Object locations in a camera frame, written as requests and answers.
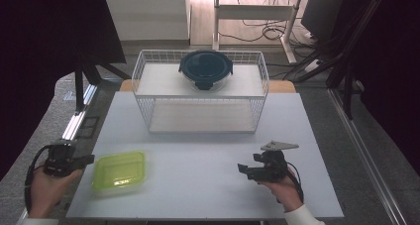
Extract person's left white sleeve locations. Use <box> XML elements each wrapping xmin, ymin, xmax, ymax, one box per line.
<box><xmin>19</xmin><ymin>217</ymin><xmax>61</xmax><ymax>225</ymax></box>

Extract aluminium rail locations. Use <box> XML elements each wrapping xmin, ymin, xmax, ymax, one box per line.
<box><xmin>16</xmin><ymin>84</ymin><xmax>99</xmax><ymax>225</ymax></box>
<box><xmin>327</xmin><ymin>87</ymin><xmax>409</xmax><ymax>225</ymax></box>

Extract dark monitor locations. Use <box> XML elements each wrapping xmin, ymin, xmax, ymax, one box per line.
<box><xmin>300</xmin><ymin>0</ymin><xmax>345</xmax><ymax>42</ymax></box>

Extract white cabinet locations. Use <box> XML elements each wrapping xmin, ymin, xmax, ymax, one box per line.
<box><xmin>103</xmin><ymin>0</ymin><xmax>192</xmax><ymax>42</ymax></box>

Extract white desk frame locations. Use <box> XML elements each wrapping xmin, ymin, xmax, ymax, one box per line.
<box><xmin>212</xmin><ymin>0</ymin><xmax>303</xmax><ymax>64</ymax></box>

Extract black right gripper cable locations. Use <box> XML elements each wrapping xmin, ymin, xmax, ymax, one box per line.
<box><xmin>276</xmin><ymin>161</ymin><xmax>305</xmax><ymax>204</ymax></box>

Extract black metal stand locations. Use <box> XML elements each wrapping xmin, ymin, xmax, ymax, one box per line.
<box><xmin>73</xmin><ymin>57</ymin><xmax>132</xmax><ymax>115</ymax></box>
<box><xmin>290</xmin><ymin>0</ymin><xmax>385</xmax><ymax>121</ymax></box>

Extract person's white sleeve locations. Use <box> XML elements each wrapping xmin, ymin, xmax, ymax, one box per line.
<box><xmin>283</xmin><ymin>203</ymin><xmax>327</xmax><ymax>225</ymax></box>
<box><xmin>19</xmin><ymin>217</ymin><xmax>61</xmax><ymax>225</ymax></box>

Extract white power strip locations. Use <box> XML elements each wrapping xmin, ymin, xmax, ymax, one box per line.
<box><xmin>304</xmin><ymin>58</ymin><xmax>322</xmax><ymax>74</ymax></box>

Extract person's right white sleeve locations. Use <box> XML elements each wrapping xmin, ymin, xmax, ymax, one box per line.
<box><xmin>283</xmin><ymin>203</ymin><xmax>327</xmax><ymax>225</ymax></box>

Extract green plastic food container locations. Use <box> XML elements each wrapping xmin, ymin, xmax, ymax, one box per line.
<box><xmin>91</xmin><ymin>150</ymin><xmax>147</xmax><ymax>192</ymax></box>

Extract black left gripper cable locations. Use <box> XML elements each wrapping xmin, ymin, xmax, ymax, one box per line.
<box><xmin>24</xmin><ymin>144</ymin><xmax>54</xmax><ymax>213</ymax></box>

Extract black floor cables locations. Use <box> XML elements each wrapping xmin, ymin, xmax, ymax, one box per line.
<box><xmin>219</xmin><ymin>0</ymin><xmax>320</xmax><ymax>46</ymax></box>

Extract person's right hand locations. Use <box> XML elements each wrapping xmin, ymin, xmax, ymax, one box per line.
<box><xmin>259</xmin><ymin>176</ymin><xmax>303</xmax><ymax>213</ymax></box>

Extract person's left hand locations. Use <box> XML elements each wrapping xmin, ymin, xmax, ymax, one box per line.
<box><xmin>29</xmin><ymin>168</ymin><xmax>83</xmax><ymax>219</ymax></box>

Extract round container with dark lid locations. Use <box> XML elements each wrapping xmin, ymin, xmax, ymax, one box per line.
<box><xmin>178</xmin><ymin>50</ymin><xmax>234</xmax><ymax>93</ymax></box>

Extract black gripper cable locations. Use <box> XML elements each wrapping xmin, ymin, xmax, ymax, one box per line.
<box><xmin>24</xmin><ymin>144</ymin><xmax>54</xmax><ymax>213</ymax></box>
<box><xmin>276</xmin><ymin>161</ymin><xmax>305</xmax><ymax>204</ymax></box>

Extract white wire shelf rack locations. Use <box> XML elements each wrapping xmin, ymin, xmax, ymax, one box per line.
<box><xmin>131</xmin><ymin>49</ymin><xmax>270</xmax><ymax>134</ymax></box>

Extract black curtain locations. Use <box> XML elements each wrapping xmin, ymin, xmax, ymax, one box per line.
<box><xmin>0</xmin><ymin>0</ymin><xmax>127</xmax><ymax>180</ymax></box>
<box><xmin>343</xmin><ymin>0</ymin><xmax>420</xmax><ymax>173</ymax></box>

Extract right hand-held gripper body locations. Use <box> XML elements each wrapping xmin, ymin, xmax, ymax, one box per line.
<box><xmin>247</xmin><ymin>140</ymin><xmax>300</xmax><ymax>183</ymax></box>

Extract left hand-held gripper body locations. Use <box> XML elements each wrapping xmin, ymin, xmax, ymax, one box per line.
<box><xmin>44</xmin><ymin>139</ymin><xmax>77</xmax><ymax>178</ymax></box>

